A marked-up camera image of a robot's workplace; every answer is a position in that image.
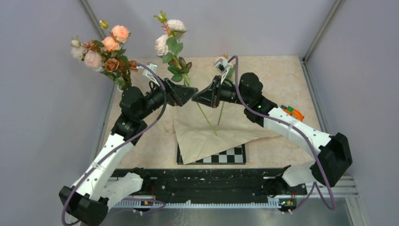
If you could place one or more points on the pale white rose flower stem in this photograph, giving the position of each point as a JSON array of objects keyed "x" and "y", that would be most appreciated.
[{"x": 169, "y": 47}]

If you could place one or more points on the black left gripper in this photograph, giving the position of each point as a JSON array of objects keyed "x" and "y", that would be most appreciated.
[{"x": 179, "y": 94}]

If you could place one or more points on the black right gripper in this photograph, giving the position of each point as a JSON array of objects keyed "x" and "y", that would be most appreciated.
[{"x": 209, "y": 97}]

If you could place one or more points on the pink rose flower stem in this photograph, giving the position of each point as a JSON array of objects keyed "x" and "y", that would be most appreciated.
[{"x": 226, "y": 86}]

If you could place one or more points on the brown rose flower stem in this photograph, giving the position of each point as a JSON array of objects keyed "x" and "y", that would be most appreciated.
[{"x": 119, "y": 71}]

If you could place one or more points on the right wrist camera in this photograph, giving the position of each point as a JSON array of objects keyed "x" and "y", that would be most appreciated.
[{"x": 223, "y": 66}]

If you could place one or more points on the black white checkerboard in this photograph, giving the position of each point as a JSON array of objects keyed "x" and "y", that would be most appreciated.
[{"x": 233, "y": 156}]

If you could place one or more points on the orange rose flower stem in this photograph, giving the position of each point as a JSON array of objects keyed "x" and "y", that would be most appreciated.
[{"x": 118, "y": 36}]

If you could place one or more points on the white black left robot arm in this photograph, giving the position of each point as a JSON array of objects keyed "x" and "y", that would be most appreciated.
[{"x": 91, "y": 197}]

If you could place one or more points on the aluminium front rail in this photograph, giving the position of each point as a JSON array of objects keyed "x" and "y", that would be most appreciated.
[{"x": 144, "y": 202}]

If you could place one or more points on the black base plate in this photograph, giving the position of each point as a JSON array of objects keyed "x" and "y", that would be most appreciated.
[{"x": 213, "y": 186}]

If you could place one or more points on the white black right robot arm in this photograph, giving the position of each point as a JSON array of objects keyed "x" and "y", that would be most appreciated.
[{"x": 331, "y": 153}]

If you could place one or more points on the orange kraft wrapping paper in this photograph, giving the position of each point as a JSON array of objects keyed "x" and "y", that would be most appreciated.
[{"x": 202, "y": 131}]

